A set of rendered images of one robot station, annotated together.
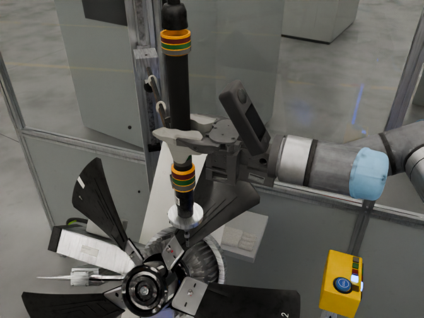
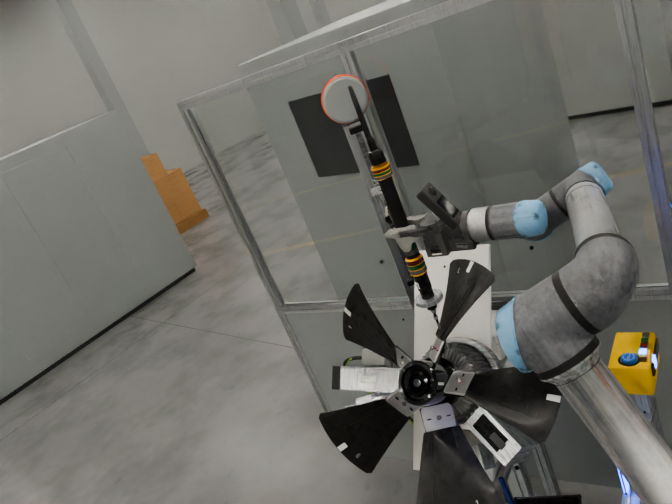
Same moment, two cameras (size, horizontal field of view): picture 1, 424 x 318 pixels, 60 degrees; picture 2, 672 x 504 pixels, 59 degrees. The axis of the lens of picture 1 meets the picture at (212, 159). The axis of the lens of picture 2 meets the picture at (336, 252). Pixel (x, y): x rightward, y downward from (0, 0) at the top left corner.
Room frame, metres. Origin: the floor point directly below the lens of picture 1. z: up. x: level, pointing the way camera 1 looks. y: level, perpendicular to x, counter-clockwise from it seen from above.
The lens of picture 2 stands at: (-0.76, -0.22, 2.16)
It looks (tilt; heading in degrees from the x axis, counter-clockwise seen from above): 21 degrees down; 19
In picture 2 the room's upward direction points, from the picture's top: 23 degrees counter-clockwise
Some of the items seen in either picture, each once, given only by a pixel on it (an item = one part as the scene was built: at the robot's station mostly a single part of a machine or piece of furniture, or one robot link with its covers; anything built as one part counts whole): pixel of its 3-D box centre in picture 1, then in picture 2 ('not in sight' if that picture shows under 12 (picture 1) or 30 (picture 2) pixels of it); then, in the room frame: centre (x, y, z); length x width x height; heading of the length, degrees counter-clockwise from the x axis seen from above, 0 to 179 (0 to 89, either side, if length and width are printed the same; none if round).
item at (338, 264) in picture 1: (340, 283); (634, 364); (0.69, -0.39, 1.02); 0.16 x 0.10 x 0.11; 160
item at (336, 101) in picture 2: not in sight; (345, 99); (1.23, 0.23, 1.88); 0.17 x 0.15 x 0.16; 70
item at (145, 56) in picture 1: (146, 62); (383, 198); (1.14, 0.21, 1.54); 0.10 x 0.07 x 0.08; 15
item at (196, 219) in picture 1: (183, 195); (422, 282); (0.54, 0.06, 1.50); 0.09 x 0.07 x 0.10; 15
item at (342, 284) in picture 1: (342, 284); (628, 358); (0.64, -0.37, 1.08); 0.04 x 0.04 x 0.02
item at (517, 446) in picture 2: not in sight; (501, 433); (0.55, -0.01, 0.98); 0.20 x 0.16 x 0.20; 160
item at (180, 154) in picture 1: (178, 147); (403, 240); (0.51, 0.06, 1.63); 0.09 x 0.03 x 0.06; 80
